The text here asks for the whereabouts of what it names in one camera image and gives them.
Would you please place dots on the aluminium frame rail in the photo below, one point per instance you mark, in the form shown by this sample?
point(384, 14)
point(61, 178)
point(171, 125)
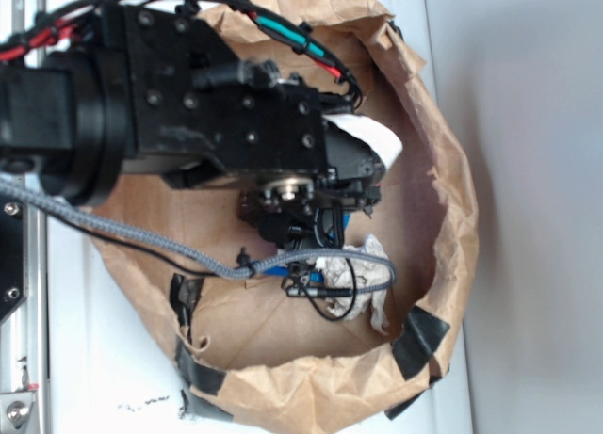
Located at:
point(25, 400)

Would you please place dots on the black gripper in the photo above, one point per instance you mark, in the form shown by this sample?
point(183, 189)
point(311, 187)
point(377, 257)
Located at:
point(204, 118)

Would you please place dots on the black tape lower right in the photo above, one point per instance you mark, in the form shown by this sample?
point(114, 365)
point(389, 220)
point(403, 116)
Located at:
point(423, 333)

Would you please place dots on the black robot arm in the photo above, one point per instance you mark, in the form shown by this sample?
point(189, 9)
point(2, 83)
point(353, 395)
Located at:
point(69, 120)

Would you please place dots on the crumpled white tissue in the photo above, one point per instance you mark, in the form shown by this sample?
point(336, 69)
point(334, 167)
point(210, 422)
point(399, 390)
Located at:
point(337, 275)

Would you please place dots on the dark brown rock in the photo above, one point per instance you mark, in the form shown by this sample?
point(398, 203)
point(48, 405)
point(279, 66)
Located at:
point(249, 208)

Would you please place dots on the blue plastic bottle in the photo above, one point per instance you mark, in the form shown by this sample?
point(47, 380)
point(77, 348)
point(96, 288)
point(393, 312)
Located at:
point(282, 270)

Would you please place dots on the brown paper bag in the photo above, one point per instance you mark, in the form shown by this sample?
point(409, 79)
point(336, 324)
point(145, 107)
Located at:
point(287, 369)

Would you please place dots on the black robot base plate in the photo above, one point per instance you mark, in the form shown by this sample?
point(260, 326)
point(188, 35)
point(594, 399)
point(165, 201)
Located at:
point(14, 290)

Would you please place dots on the black tape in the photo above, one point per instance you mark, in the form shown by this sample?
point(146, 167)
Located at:
point(423, 333)
point(184, 296)

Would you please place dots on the black tape lower left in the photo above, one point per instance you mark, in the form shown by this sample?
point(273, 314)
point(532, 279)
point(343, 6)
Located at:
point(184, 296)

